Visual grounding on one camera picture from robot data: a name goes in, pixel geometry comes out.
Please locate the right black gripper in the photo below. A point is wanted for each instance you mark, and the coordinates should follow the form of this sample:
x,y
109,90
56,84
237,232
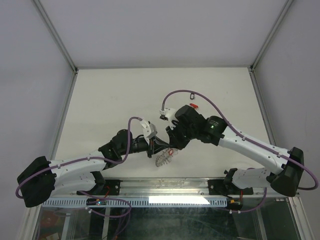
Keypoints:
x,y
174,142

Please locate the red key tag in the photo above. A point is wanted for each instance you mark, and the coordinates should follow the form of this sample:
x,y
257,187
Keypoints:
x,y
194,106

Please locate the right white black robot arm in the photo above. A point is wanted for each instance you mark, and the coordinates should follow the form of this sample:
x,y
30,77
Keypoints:
x,y
280,167

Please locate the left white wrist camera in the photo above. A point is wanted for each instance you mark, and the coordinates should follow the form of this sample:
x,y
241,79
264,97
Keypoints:
x,y
149,129

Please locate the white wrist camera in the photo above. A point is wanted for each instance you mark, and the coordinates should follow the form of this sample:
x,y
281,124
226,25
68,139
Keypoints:
x,y
168,114
149,129

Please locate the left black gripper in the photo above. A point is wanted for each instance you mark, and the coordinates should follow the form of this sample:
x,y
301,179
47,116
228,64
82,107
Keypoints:
x,y
154,147

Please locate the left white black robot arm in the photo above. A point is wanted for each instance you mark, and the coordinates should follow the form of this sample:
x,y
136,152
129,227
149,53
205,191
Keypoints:
x,y
45,178

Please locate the white slotted cable duct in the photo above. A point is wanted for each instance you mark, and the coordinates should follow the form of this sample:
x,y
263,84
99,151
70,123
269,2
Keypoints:
x,y
156,201

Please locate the metal disc with key rings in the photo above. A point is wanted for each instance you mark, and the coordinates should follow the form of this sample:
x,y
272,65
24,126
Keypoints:
x,y
164,158

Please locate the red handled key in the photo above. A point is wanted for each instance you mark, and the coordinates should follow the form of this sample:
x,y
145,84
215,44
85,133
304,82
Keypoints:
x,y
171,152

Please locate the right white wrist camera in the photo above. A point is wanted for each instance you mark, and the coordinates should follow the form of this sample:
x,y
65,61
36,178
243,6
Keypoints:
x,y
168,114

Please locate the aluminium mounting rail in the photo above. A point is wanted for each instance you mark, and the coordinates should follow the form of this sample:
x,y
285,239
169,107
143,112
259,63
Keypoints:
x,y
143,187

